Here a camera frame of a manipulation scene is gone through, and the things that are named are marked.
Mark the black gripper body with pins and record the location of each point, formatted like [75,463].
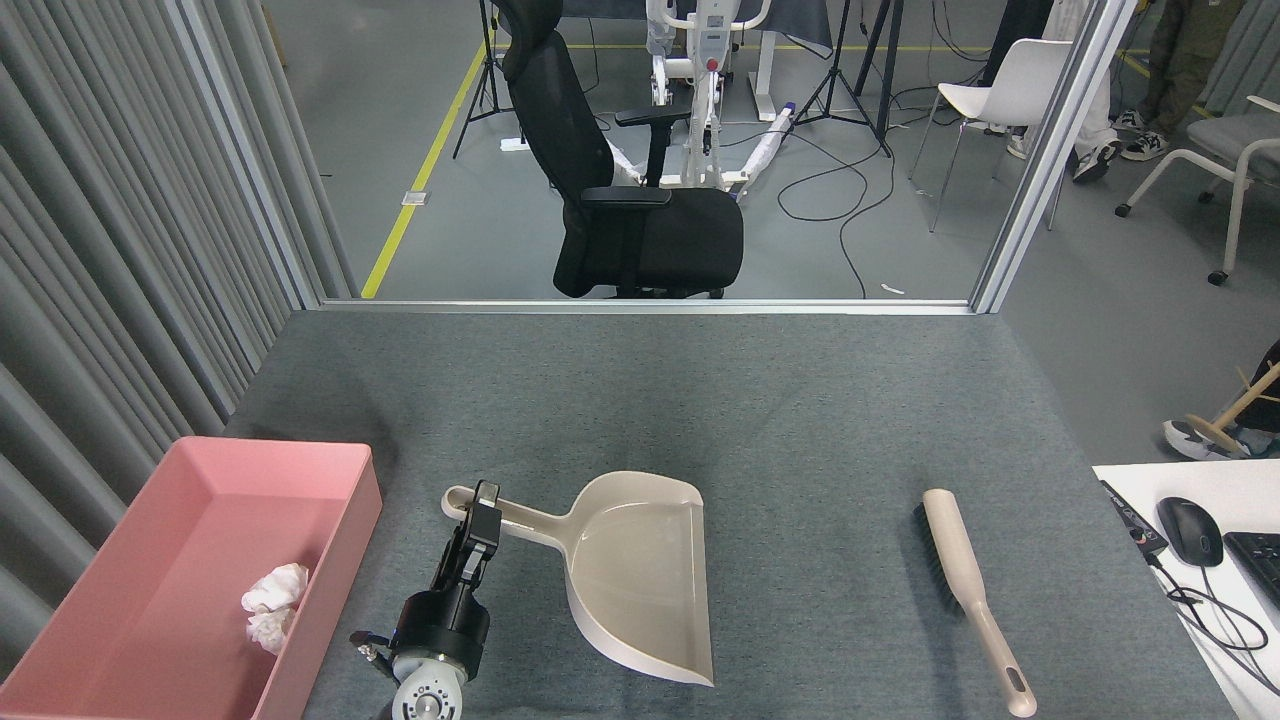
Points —
[440,625]

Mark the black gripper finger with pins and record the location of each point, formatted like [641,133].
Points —
[450,560]
[482,535]

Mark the white paper ball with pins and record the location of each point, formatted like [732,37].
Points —
[270,630]
[278,588]

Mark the beige plastic dustpan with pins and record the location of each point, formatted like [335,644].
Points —
[640,590]

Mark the beige hand brush black bristles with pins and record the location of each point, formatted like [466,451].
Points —
[950,540]

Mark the wooden stand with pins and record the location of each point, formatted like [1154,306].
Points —
[1212,435]

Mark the pink plastic bin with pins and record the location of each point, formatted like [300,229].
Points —
[150,600]

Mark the silver floor socket plate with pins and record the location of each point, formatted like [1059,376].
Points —
[415,198]

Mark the black office chair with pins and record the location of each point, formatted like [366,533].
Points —
[660,240]

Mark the white power strip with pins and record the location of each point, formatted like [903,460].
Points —
[513,144]

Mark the black tripod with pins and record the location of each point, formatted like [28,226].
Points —
[888,80]
[487,60]

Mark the grey ribbed curtain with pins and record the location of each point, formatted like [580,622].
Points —
[1255,50]
[100,200]

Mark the white stand on wheels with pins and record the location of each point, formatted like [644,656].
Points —
[712,30]

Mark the small black flat device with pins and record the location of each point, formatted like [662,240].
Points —
[1135,520]

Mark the white plastic chair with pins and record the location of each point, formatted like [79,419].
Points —
[1010,90]

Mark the black computer mouse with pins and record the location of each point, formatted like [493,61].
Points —
[1190,530]

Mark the white chair leg with caster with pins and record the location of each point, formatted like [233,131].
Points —
[1187,408]

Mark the white side table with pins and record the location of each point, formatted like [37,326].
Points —
[1230,480]

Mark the black keyboard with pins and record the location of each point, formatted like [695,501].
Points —
[1260,565]

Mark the silver table rail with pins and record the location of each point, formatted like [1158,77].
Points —
[650,307]

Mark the silver post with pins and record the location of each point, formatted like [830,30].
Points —
[1055,150]
[248,150]

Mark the grey chair white frame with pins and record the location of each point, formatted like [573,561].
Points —
[1235,135]

